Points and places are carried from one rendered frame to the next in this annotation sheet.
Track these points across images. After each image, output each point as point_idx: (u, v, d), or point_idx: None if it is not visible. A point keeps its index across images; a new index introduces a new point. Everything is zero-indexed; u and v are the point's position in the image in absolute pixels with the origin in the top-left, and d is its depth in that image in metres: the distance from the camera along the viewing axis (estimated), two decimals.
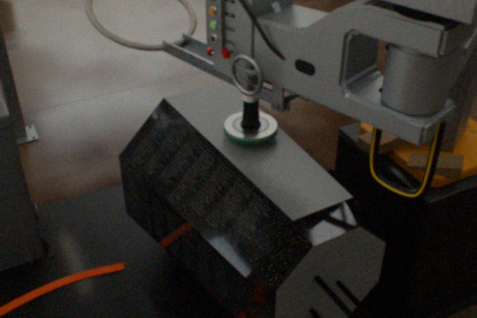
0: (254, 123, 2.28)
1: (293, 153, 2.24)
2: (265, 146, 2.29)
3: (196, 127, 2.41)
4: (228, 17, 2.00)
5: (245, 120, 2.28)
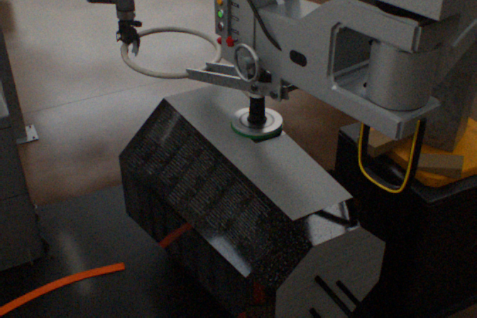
0: (259, 118, 2.37)
1: (293, 153, 2.24)
2: (265, 146, 2.29)
3: (196, 127, 2.41)
4: (233, 7, 2.08)
5: (250, 115, 2.37)
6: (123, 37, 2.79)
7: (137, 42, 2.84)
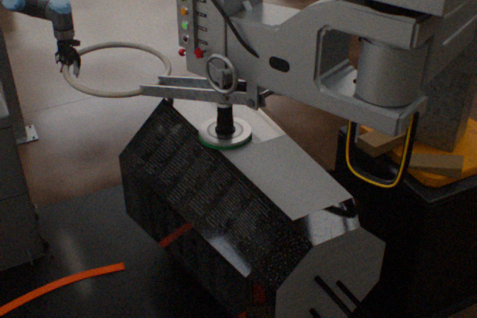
0: (228, 128, 2.30)
1: (293, 153, 2.24)
2: (265, 146, 2.29)
3: (196, 127, 2.41)
4: (200, 17, 2.00)
5: (219, 125, 2.30)
6: (63, 58, 2.60)
7: (78, 62, 2.66)
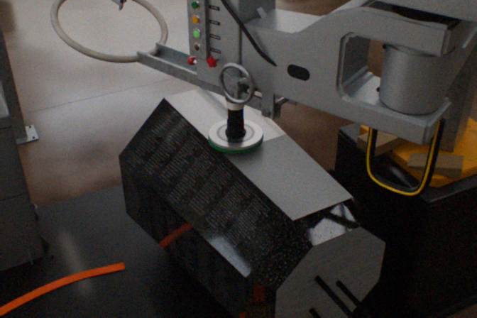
0: (240, 131, 2.23)
1: (293, 153, 2.24)
2: (265, 146, 2.29)
3: (196, 127, 2.41)
4: (212, 25, 1.94)
5: (230, 128, 2.22)
6: None
7: None
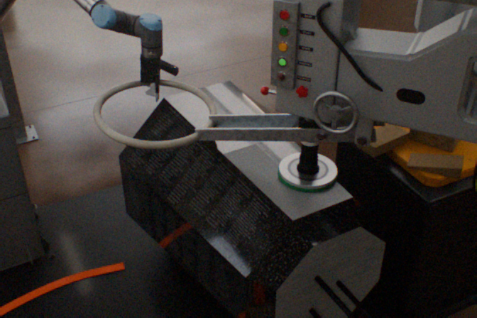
0: (315, 167, 2.08)
1: (293, 153, 2.24)
2: (265, 146, 2.29)
3: (196, 127, 2.41)
4: (303, 51, 1.76)
5: (305, 165, 2.07)
6: None
7: (155, 86, 2.46)
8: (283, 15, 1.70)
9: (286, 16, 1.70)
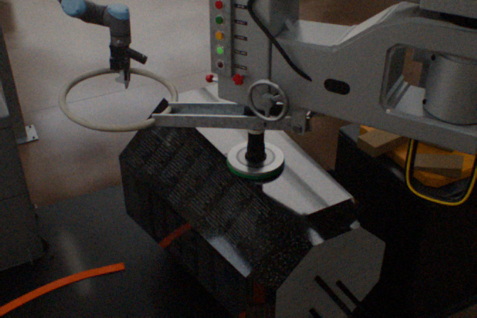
0: (261, 155, 2.15)
1: (293, 153, 2.24)
2: None
3: (196, 127, 2.41)
4: (238, 40, 1.83)
5: (251, 152, 2.14)
6: None
7: (123, 74, 2.56)
8: (218, 5, 1.77)
9: (220, 6, 1.77)
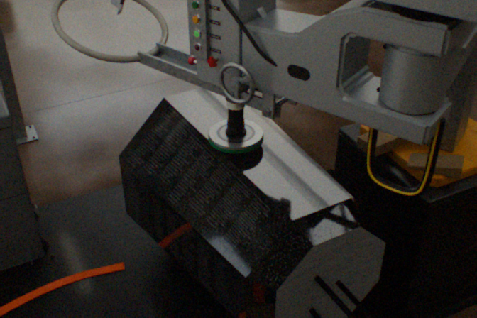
0: (240, 131, 2.23)
1: (293, 153, 2.24)
2: (265, 146, 2.29)
3: (196, 127, 2.41)
4: (213, 25, 1.94)
5: (231, 128, 2.22)
6: None
7: None
8: None
9: None
